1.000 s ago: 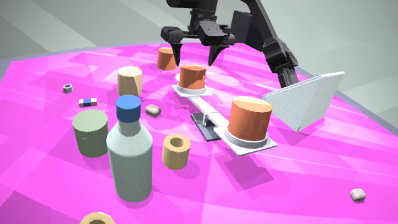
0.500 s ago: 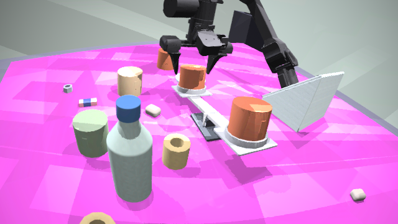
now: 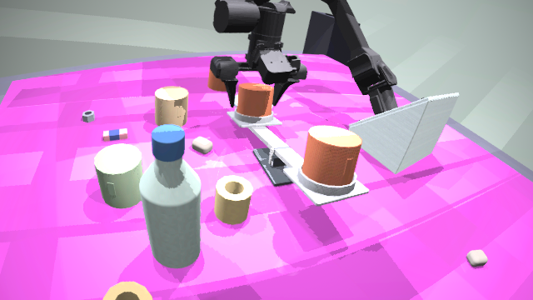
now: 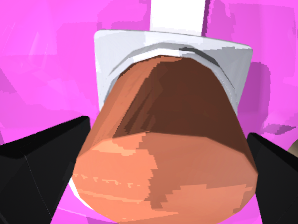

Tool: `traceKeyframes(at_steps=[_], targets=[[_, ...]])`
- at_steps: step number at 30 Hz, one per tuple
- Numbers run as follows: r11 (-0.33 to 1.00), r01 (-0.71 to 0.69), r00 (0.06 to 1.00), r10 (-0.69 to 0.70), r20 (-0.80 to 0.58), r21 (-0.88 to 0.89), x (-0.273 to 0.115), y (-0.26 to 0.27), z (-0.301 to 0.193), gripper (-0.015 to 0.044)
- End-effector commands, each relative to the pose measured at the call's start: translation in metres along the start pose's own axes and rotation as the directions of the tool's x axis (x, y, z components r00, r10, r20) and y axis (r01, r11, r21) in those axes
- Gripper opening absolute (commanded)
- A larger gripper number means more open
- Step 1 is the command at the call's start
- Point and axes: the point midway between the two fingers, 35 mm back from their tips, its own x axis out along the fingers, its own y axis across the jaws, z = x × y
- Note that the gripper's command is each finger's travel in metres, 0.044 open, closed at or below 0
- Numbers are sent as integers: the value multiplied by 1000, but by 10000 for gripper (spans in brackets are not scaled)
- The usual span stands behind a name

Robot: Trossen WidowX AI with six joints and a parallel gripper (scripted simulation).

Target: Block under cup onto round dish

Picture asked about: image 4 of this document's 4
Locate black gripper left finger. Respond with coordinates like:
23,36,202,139
0,115,90,224

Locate brown cylinder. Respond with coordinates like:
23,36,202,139
72,55,258,224

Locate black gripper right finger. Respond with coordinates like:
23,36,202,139
246,132,298,224

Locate white round disc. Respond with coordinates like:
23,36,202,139
69,179,92,209

